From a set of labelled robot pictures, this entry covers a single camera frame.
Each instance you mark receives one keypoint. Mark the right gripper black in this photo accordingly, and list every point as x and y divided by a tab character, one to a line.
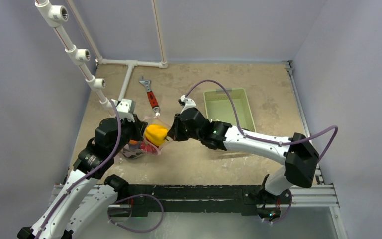
176	128

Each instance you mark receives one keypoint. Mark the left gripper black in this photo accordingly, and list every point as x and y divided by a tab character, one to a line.
138	126

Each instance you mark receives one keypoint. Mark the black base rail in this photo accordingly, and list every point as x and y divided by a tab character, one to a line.
246	200

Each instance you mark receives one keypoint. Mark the red tomato toy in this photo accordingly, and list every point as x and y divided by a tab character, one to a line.
149	148

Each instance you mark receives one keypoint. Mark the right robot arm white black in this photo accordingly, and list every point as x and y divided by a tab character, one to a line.
296	155

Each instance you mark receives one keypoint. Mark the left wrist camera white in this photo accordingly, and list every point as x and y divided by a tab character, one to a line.
125	109

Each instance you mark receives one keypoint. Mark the clear zip top bag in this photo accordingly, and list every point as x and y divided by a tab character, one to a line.
133	151

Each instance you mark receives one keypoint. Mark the green perforated basket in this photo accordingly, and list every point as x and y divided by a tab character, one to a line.
219	108

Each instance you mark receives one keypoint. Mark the orange green mango toy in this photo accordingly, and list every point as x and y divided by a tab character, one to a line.
133	142

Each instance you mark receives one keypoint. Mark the red handled adjustable wrench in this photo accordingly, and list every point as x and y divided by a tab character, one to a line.
151	97

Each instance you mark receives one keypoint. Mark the yellow lemon toy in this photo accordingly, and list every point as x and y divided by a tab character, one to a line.
156	134

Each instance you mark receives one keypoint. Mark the white pvc pipe frame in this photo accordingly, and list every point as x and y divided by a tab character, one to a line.
56	15

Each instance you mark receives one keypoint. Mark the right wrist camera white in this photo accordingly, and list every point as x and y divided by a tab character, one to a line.
186	103

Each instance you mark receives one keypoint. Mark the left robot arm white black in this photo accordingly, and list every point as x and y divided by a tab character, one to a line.
69	213

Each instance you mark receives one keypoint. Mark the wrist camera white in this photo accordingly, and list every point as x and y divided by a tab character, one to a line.
186	103
125	109

